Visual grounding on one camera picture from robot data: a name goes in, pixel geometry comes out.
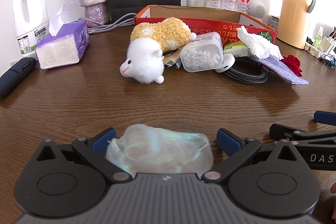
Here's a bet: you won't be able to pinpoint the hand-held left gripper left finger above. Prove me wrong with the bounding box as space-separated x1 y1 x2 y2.
35 127 132 184

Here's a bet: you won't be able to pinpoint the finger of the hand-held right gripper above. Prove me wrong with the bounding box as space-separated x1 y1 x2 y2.
314 111 336 125
269 123 336 144

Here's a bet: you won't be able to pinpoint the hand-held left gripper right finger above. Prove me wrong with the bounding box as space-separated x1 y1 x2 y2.
203 128 298 184

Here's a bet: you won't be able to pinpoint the iridescent clear plastic wrap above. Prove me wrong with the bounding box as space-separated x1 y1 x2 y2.
106 124 214 174

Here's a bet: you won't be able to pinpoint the purple knitted cloth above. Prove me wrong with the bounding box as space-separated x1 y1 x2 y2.
259 55 310 85

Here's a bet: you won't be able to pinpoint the black braided cable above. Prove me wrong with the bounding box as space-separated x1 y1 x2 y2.
223 57 269 84

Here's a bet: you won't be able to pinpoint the clear cotton swab box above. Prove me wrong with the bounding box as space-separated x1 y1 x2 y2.
180 32 223 73

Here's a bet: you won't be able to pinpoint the white tissue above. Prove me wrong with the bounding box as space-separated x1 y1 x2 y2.
237 25 284 60

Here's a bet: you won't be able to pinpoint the green packet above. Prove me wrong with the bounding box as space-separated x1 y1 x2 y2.
223 41 250 58

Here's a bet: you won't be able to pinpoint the white and yellow plush alpaca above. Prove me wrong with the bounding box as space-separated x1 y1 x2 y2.
120 17 197 84

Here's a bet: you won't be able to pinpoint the snack wrapper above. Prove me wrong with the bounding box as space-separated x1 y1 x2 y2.
163 49 184 69

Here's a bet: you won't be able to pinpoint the red cardboard box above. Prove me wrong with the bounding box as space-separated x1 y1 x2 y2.
134 5 278 45

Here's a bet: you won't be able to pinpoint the person's right hand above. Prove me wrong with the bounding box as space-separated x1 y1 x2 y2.
331 183 336 220

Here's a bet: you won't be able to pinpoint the red artificial rose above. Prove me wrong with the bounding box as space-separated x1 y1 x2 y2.
282 55 303 77

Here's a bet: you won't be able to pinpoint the white power strip with chargers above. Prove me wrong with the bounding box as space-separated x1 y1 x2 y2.
304 27 336 59

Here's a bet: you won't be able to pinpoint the small green spray bottle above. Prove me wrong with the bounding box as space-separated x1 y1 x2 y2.
313 26 324 47

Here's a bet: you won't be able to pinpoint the white round case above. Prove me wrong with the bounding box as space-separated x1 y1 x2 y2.
215 53 236 73

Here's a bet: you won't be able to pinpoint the purple tissue pack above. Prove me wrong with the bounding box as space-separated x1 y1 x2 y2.
35 2 90 69

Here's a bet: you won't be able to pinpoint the small grey tin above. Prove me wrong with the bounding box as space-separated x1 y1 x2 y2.
268 15 281 30

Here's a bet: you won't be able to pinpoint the yellow thermos jug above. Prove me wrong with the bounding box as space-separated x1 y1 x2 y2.
277 0 318 50

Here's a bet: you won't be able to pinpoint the dark blue case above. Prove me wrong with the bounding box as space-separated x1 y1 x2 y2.
0 57 37 98

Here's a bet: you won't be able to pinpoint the white round speaker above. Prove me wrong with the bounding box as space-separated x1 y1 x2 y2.
248 0 267 21

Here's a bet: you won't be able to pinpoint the white plastic jug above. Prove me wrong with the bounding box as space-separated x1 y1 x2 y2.
13 0 50 62

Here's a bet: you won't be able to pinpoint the tangle of charger cables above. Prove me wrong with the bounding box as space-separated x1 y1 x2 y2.
322 53 336 69

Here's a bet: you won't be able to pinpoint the grey cables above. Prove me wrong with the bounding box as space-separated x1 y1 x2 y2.
79 13 137 35

